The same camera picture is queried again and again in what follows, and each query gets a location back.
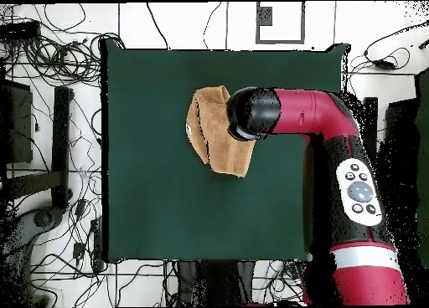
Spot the tan terry cloth towel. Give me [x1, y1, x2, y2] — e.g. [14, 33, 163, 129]
[184, 85, 257, 179]

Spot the black flat device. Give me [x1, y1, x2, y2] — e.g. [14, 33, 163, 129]
[0, 19, 43, 42]

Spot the dark green table cloth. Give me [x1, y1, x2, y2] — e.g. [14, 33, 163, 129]
[100, 38, 351, 264]

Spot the black power strip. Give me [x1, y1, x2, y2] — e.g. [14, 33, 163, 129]
[89, 217, 104, 272]

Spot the grey wheeled floor base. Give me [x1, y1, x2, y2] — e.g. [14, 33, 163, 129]
[0, 205, 65, 289]

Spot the black box case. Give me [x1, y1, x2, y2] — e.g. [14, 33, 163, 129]
[0, 80, 34, 165]
[381, 98, 420, 188]

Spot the black power adapter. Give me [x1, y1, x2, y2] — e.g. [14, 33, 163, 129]
[372, 59, 397, 70]

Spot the black stand frame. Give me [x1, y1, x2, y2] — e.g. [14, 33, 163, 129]
[361, 96, 380, 162]
[6, 85, 75, 210]

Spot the black cable tangle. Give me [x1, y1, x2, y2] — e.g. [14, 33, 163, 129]
[0, 3, 127, 88]

